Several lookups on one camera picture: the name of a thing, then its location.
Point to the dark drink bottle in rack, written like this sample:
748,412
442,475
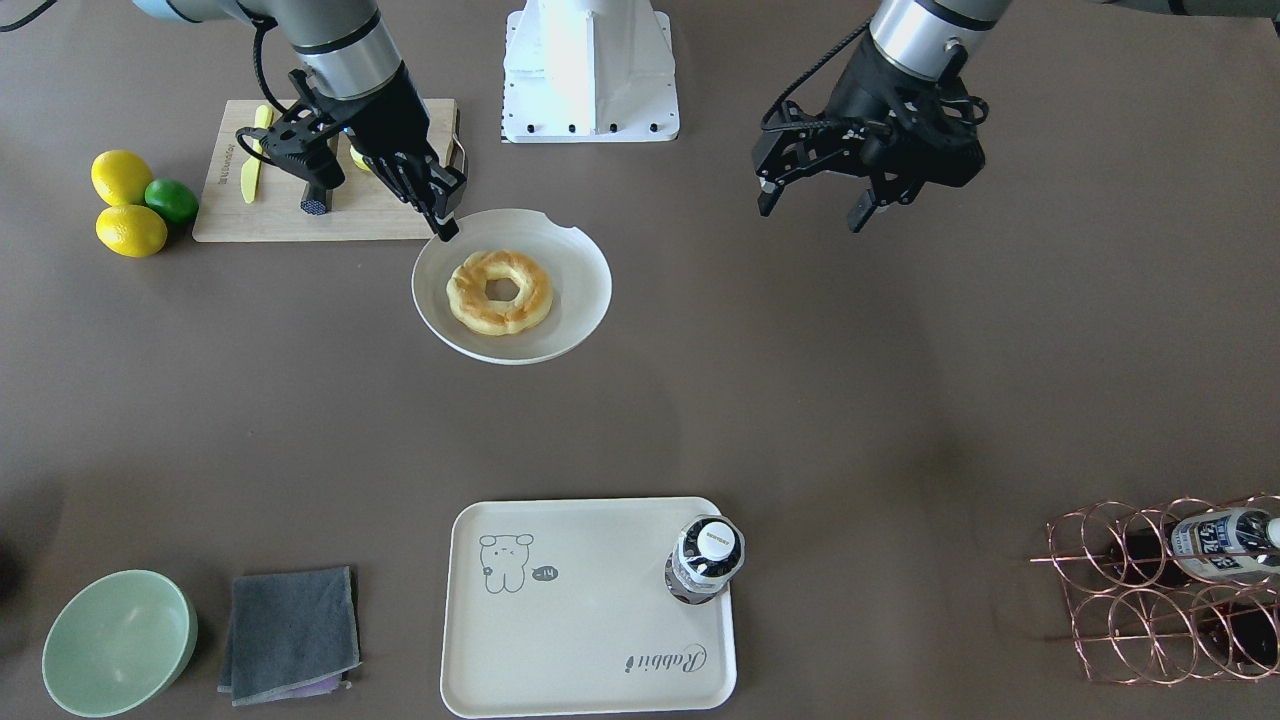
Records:
1225,546

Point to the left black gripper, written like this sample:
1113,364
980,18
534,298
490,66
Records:
862,98

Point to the cream rabbit tray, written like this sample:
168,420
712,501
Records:
561,607

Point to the grey folded cloth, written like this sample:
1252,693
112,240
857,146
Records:
291,635

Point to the green lime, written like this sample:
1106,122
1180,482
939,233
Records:
172,200

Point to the white round plate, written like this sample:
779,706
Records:
577,269

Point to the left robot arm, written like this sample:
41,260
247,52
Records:
913,35

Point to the yellow lemon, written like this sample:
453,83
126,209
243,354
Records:
120,177
133,231

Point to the wooden cutting board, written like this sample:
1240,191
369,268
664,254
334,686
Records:
361,209

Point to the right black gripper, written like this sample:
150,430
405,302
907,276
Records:
388,118

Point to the half lemon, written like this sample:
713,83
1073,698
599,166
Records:
359,160

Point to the green bowl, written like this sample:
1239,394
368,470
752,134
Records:
117,643

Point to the yellow plastic knife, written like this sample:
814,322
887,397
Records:
250,171

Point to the copper wire bottle rack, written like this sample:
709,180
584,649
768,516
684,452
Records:
1129,634

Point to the dark drink bottle on tray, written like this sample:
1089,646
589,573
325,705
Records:
708,552

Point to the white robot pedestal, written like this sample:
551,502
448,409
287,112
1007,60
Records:
589,72

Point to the yellow glazed donut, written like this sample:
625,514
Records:
499,293

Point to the steel muddler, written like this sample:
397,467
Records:
316,200

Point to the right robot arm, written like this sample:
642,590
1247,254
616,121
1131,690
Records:
352,80

